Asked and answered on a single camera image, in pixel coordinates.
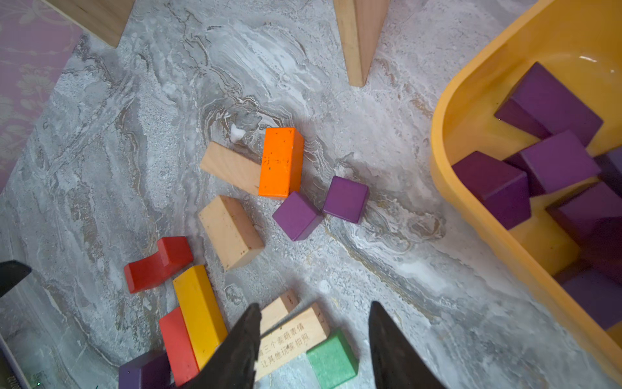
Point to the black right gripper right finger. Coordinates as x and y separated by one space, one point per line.
396 363

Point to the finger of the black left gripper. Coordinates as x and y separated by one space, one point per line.
11 273

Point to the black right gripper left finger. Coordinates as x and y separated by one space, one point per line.
233 364

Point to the yellow wooden brick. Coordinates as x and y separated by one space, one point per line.
201 313

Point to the red flat wooden brick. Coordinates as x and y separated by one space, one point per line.
178 347

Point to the green wooden brick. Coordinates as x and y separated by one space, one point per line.
333 361

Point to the natural wood long brick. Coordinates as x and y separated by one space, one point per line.
277 311
297 336

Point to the natural wood flat brick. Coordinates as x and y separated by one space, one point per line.
231 232

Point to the purple cube brick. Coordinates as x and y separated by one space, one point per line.
346 199
297 217

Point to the orange wooden brick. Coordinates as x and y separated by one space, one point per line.
282 162

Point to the wooden two-tier shelf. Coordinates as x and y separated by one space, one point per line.
360 25

